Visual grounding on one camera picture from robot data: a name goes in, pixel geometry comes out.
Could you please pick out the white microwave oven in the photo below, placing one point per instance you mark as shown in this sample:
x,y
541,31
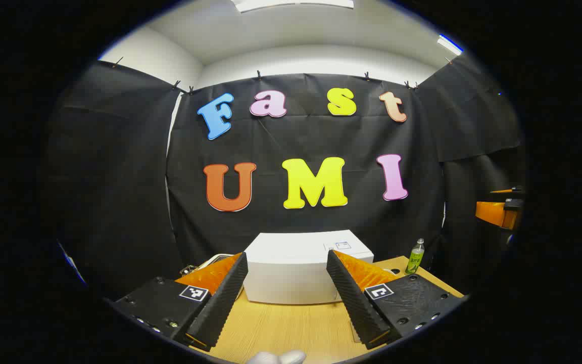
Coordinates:
x,y
291,273

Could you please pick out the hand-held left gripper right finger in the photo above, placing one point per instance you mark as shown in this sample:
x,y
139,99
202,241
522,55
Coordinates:
x,y
354,298

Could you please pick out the ceiling light panel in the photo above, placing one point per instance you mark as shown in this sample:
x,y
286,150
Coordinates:
x,y
449,44
291,4

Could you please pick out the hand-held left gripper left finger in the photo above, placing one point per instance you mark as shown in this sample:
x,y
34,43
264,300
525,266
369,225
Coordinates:
x,y
220,303

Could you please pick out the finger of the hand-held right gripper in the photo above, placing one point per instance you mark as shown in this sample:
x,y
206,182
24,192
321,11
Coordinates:
x,y
514,191
493,213

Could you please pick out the green drink bottle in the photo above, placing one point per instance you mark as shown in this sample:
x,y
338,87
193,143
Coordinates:
x,y
415,258

